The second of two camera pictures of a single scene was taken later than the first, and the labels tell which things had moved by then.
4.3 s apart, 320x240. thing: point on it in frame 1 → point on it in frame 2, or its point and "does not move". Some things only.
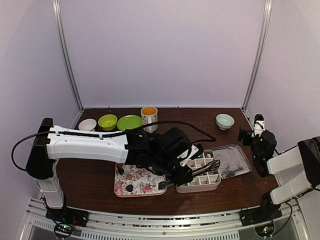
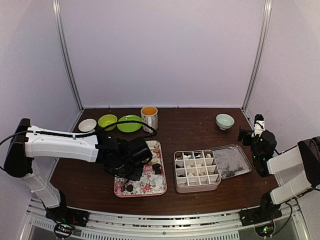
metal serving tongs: (209, 166) → (123, 186)
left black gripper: (180, 179) → (135, 176)
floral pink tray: (130, 181) does not move
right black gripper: (245, 142) does not move
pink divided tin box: (203, 181) does not move
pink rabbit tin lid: (233, 160) does not move
